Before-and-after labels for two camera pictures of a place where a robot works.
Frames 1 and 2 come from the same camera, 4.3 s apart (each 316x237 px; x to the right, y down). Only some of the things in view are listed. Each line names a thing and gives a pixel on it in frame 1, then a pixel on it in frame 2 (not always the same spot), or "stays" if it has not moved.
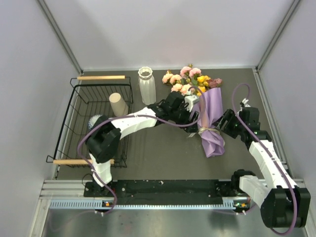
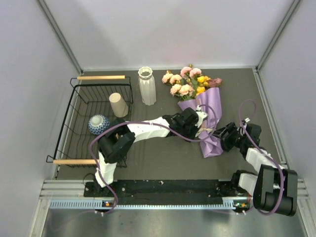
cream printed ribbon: [202, 129] stays
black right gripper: [219, 123] to [225, 141]
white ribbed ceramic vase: [147, 86] stays
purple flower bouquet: [209, 94] stays
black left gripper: [185, 121] to [195, 129]
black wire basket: [109, 96] stays
